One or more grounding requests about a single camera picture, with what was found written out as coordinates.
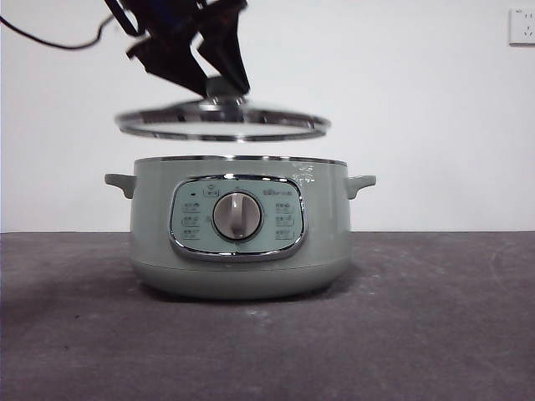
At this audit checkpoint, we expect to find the glass lid with green knob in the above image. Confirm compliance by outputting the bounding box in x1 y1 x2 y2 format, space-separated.
115 76 333 144

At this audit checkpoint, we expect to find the sage green electric cooking pot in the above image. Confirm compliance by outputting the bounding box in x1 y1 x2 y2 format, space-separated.
104 155 377 302

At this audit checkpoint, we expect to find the thin black cable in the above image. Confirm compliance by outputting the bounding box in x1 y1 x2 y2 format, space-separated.
0 14 116 52

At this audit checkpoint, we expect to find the white wall socket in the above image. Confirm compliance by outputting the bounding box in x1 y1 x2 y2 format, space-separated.
508 8 535 48

